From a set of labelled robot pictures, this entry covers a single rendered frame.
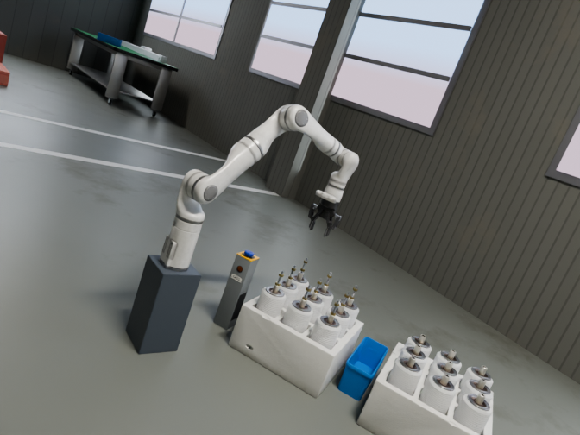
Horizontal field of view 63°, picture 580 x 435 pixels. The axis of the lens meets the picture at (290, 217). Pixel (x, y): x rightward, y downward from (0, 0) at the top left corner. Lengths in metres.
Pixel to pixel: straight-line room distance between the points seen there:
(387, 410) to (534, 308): 1.80
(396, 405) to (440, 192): 2.24
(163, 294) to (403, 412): 0.87
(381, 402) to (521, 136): 2.25
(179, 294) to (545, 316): 2.34
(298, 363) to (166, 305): 0.51
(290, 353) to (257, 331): 0.15
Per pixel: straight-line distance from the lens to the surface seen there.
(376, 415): 1.75
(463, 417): 1.73
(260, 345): 1.81
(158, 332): 1.68
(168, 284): 1.58
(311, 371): 1.76
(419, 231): 3.73
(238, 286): 1.89
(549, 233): 3.31
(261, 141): 1.60
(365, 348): 2.12
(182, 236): 1.56
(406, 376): 1.70
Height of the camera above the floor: 0.96
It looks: 14 degrees down
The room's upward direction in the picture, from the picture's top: 20 degrees clockwise
